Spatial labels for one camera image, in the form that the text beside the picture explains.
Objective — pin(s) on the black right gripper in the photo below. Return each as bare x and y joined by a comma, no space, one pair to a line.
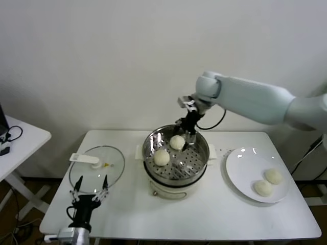
191,120

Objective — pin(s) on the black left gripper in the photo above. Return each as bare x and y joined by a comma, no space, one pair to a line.
84,206

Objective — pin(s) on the white steamed baozi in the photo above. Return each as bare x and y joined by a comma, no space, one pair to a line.
262,188
274,176
161,157
177,142

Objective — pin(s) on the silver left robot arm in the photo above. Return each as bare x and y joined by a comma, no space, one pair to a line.
84,236

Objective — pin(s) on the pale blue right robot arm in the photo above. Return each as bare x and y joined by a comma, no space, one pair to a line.
255,97

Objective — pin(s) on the stainless steel steamer basket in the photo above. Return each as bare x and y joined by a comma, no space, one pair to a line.
191,163

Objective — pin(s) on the white electric pot base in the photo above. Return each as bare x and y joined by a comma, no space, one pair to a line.
171,191

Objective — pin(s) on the white round plate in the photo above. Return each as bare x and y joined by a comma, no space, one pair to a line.
242,173

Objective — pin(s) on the small white black adapter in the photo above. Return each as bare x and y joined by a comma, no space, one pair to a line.
4,151

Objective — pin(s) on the black monitor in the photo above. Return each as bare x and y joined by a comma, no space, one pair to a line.
3,120

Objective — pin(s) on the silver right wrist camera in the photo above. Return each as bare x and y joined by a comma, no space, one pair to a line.
186,101

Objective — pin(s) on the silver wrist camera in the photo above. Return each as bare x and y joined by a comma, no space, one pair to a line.
186,101
67,233

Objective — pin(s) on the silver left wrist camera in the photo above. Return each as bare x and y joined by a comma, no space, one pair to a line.
67,233

